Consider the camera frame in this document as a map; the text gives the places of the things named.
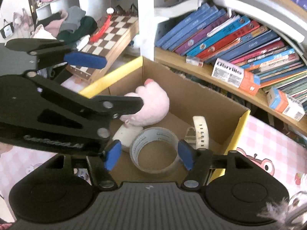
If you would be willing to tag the yellow cardboard box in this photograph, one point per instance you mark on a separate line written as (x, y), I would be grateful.
(203, 100)

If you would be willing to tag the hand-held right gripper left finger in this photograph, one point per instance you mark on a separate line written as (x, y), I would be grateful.
(112, 155)

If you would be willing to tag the white square block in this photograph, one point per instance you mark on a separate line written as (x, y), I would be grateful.
(127, 135)

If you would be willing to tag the small red white box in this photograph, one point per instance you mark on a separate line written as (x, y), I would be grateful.
(194, 61)

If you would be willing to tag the pink plush toy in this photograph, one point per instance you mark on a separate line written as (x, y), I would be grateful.
(151, 100)

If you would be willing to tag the pink checkered desktop cover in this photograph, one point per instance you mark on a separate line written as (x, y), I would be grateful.
(263, 143)

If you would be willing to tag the pile of clothes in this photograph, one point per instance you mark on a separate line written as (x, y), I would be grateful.
(72, 19)

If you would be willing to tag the wooden chessboard box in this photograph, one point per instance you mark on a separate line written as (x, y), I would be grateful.
(115, 33)

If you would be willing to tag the row of colourful books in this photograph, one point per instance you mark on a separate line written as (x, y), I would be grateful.
(227, 36)

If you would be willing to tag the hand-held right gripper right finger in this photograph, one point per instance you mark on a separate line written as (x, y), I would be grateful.
(186, 155)

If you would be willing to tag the clear tape roll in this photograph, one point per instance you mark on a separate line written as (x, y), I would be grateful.
(156, 134)

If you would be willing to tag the lilac fluffy cloth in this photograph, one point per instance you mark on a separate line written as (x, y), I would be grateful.
(280, 210)

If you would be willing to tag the small black white bag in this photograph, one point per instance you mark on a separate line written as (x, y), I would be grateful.
(6, 30)

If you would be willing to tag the red tassel pendant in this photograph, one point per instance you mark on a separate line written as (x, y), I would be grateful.
(100, 32)

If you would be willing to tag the cream wristwatch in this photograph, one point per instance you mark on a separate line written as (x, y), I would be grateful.
(200, 129)

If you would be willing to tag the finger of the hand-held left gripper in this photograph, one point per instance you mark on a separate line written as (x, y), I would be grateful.
(124, 105)
(86, 60)

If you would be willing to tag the white wooden bookshelf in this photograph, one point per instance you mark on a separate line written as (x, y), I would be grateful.
(146, 28)

